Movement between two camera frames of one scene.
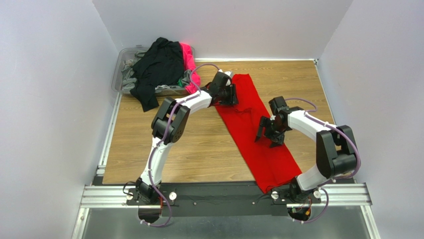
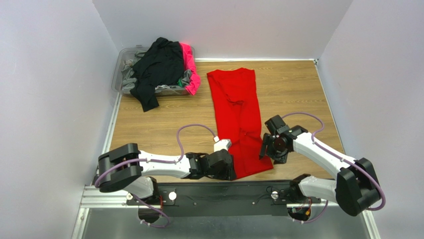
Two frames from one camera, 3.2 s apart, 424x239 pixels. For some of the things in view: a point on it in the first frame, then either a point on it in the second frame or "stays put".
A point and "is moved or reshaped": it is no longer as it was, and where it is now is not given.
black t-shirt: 161,64 stays put
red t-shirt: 274,166 is moved or reshaped
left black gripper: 233,94 -> 230,169
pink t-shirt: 188,64 stays put
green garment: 179,82 stays put
